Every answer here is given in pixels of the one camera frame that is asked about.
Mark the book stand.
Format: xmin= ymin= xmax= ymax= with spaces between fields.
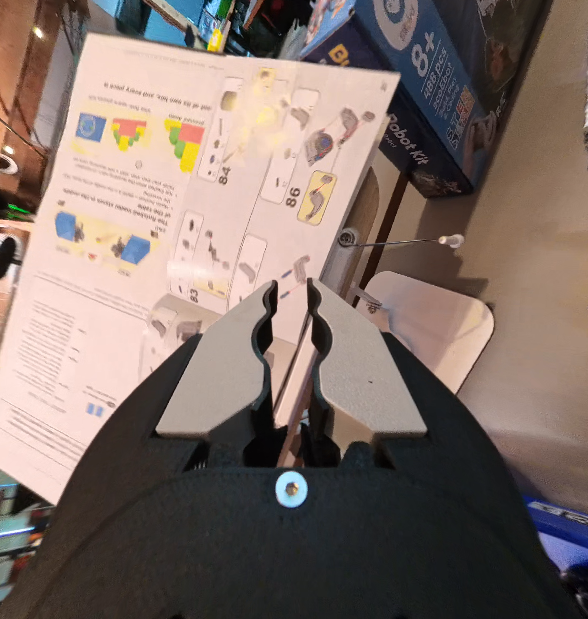
xmin=273 ymin=167 xmax=496 ymax=457

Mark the black disc on pole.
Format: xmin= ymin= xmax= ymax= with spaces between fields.
xmin=0 ymin=236 xmax=24 ymax=281

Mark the blue robot kit box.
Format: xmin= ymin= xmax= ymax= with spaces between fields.
xmin=301 ymin=0 xmax=514 ymax=198

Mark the white instruction booklet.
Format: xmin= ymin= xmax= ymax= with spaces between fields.
xmin=0 ymin=33 xmax=402 ymax=505

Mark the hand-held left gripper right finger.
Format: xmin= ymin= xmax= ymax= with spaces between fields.
xmin=306 ymin=278 xmax=428 ymax=456

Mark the blue parts bin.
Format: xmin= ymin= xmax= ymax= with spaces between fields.
xmin=522 ymin=496 xmax=588 ymax=581

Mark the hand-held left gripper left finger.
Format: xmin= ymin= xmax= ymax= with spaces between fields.
xmin=156 ymin=280 xmax=279 ymax=442

